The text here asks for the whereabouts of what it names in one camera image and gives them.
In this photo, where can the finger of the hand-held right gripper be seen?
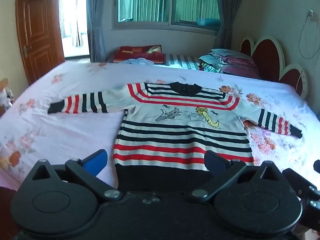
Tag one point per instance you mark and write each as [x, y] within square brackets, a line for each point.
[298, 181]
[317, 165]

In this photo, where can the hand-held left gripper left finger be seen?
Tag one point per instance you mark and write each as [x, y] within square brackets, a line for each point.
[96, 162]

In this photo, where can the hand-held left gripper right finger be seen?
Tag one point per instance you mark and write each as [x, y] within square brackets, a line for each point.
[213, 162]

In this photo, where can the striped cartoon print sweater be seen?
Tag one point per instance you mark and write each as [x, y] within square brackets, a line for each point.
[175, 135]

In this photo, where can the floral white bedsheet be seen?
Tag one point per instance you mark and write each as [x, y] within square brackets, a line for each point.
[75, 130]

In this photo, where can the colourful printed cloth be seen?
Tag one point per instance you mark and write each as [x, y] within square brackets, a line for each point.
[208, 63]

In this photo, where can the grey white striped blanket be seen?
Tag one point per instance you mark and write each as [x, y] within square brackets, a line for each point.
[180, 61]

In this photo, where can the light blue crumpled garment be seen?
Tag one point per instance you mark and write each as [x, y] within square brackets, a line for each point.
[138, 61]

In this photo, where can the light blue folded cloth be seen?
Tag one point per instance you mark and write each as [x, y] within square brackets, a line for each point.
[227, 53]

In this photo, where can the red white scalloped headboard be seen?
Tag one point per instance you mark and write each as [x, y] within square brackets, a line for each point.
[271, 60]

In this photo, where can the red patterned pillow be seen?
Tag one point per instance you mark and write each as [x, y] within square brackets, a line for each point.
[135, 51]

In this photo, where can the brown wooden door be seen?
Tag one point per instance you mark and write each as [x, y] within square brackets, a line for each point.
[40, 35]

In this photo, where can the grey curtain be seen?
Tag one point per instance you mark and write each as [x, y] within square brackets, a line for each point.
[227, 12]
[96, 22]

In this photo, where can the grey framed window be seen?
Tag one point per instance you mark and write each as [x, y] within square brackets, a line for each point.
[167, 23]

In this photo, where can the green window curtain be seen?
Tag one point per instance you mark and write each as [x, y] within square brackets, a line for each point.
[147, 0]

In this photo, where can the metal wall hook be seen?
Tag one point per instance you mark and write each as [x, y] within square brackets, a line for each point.
[310, 13]

